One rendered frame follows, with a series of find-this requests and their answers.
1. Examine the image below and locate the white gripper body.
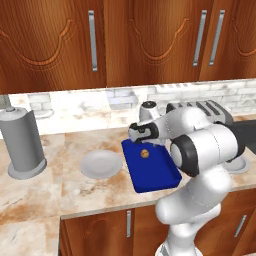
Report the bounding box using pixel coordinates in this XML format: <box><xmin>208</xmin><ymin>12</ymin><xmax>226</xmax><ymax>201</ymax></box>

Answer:
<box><xmin>128</xmin><ymin>121</ymin><xmax>161</xmax><ymax>144</ymax></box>

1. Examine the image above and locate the blue rectangular tray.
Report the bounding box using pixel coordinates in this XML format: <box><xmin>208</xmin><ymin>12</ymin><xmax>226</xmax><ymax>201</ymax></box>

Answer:
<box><xmin>121</xmin><ymin>137</ymin><xmax>183</xmax><ymax>194</ymax></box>

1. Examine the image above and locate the grey round plate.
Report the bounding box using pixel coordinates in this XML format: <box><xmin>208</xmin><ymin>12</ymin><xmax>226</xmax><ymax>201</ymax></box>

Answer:
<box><xmin>80</xmin><ymin>149</ymin><xmax>124</xmax><ymax>180</ymax></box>
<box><xmin>222</xmin><ymin>154</ymin><xmax>251</xmax><ymax>175</ymax></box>

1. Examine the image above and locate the silver toaster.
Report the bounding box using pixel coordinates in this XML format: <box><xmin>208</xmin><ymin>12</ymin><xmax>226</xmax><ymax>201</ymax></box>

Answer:
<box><xmin>165</xmin><ymin>99</ymin><xmax>235</xmax><ymax>125</ymax></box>

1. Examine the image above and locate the wooden base cupboard door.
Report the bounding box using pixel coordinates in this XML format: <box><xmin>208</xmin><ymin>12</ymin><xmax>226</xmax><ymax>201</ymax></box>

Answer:
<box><xmin>194</xmin><ymin>188</ymin><xmax>256</xmax><ymax>256</ymax></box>
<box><xmin>59</xmin><ymin>208</ymin><xmax>136</xmax><ymax>256</ymax></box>
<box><xmin>132</xmin><ymin>203</ymin><xmax>173</xmax><ymax>256</ymax></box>

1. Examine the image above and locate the grey paper towel holder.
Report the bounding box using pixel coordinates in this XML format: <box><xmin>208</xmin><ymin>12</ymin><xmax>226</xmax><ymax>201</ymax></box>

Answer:
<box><xmin>0</xmin><ymin>106</ymin><xmax>48</xmax><ymax>181</ymax></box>

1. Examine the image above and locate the silver base cupboard handle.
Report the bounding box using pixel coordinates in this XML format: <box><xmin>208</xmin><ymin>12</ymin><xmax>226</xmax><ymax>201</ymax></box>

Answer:
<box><xmin>233</xmin><ymin>214</ymin><xmax>248</xmax><ymax>238</ymax></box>
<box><xmin>125</xmin><ymin>210</ymin><xmax>133</xmax><ymax>239</ymax></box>

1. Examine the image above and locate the silver wall cupboard handle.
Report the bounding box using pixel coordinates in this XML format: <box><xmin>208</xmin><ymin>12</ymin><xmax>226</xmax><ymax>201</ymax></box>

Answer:
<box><xmin>87</xmin><ymin>9</ymin><xmax>99</xmax><ymax>73</ymax></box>
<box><xmin>208</xmin><ymin>9</ymin><xmax>226</xmax><ymax>67</ymax></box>
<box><xmin>192</xmin><ymin>9</ymin><xmax>208</xmax><ymax>67</ymax></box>

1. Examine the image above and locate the wide wooden wall cupboard door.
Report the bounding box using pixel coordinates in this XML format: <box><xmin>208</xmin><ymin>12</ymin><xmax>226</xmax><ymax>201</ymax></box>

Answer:
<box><xmin>0</xmin><ymin>0</ymin><xmax>108</xmax><ymax>96</ymax></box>

